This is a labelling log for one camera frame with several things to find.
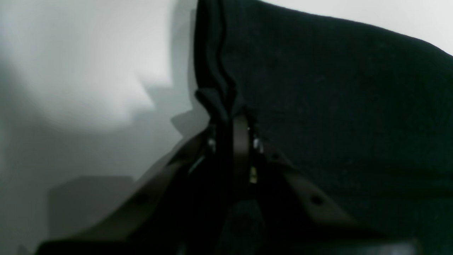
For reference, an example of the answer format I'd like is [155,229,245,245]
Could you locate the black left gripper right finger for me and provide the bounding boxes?
[232,114,421,255]

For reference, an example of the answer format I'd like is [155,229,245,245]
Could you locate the black T-shirt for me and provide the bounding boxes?
[194,0,453,255]

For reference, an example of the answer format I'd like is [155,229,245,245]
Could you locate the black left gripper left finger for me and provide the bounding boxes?
[36,124,231,255]

